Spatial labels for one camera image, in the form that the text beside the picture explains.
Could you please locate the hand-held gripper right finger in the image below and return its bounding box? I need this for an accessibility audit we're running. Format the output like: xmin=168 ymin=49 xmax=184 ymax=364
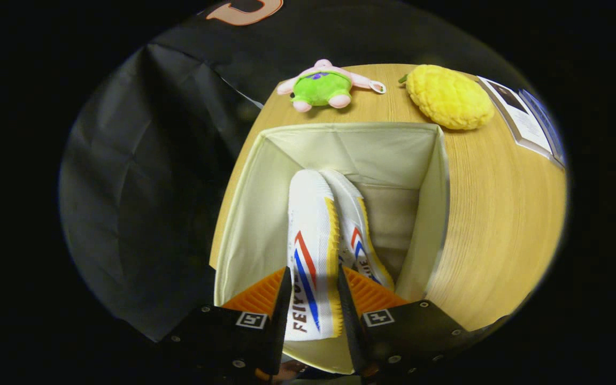
xmin=338 ymin=266 xmax=469 ymax=378

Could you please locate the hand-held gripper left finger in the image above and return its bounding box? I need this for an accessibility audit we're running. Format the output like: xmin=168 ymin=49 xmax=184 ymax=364
xmin=161 ymin=266 xmax=293 ymax=381

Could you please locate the white canvas shoe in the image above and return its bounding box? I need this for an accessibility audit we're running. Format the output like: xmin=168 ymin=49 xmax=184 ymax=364
xmin=287 ymin=170 xmax=344 ymax=341
xmin=321 ymin=170 xmax=394 ymax=292

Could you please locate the beige fabric storage box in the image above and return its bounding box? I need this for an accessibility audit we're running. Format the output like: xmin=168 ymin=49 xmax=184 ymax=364
xmin=213 ymin=122 xmax=450 ymax=375

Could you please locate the pink and green plush toy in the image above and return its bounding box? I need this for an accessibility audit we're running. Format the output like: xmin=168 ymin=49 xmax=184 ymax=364
xmin=277 ymin=59 xmax=387 ymax=113

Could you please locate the yellow knitted plush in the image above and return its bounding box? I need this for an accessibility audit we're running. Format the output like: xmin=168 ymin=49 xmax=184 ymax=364
xmin=399 ymin=64 xmax=496 ymax=130

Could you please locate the white booklet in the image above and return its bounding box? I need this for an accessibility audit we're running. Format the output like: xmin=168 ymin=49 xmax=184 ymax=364
xmin=478 ymin=76 xmax=555 ymax=158

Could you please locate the blue book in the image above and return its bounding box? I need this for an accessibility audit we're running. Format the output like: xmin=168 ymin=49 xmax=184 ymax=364
xmin=519 ymin=88 xmax=565 ymax=166

